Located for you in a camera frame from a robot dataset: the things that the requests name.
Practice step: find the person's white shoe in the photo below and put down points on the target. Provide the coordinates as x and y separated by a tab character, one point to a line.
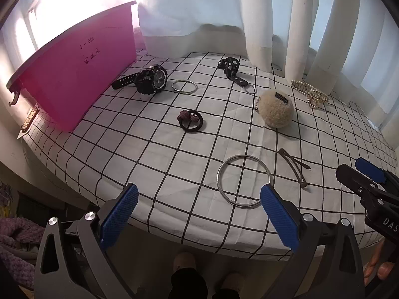
184	260
234	280

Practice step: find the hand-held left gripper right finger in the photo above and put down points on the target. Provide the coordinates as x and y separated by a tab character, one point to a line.
279	215

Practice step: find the large silver bangle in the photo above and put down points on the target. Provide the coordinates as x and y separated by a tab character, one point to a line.
219	180

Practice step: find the gold pearl hair claw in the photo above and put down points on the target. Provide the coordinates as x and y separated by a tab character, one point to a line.
314	95

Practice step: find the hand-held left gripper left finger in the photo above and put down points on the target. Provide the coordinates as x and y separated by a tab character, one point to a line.
120	215

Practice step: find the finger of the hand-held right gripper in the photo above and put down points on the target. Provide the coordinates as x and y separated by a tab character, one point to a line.
352	179
369	169

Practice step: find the person's right hand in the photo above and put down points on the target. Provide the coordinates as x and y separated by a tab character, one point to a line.
386	269

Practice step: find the black triangular hair clip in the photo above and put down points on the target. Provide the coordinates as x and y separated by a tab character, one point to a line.
298	161

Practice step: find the person's left leg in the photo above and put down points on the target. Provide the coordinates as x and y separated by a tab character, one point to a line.
187	286

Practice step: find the person's left white shoe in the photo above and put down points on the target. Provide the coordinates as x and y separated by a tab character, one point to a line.
184	260

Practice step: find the purple knit cloth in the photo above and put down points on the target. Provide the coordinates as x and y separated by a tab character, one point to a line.
18	230

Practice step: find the person's right white shoe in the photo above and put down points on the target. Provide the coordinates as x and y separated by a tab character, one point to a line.
234	280

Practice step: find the small gold rectangular ornament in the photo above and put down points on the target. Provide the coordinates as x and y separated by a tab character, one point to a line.
29	119

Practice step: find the beige fluffy ball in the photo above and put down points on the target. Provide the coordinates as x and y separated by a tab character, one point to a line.
276	109

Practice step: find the black wrist watch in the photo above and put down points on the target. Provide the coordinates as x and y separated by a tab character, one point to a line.
149	81

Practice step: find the white curtain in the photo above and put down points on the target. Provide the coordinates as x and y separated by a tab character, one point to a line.
280	21

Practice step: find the white black checked tablecloth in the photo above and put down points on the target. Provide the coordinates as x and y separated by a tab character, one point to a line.
156	162

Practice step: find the pink plastic box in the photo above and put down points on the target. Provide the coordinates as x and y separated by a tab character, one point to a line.
78	78

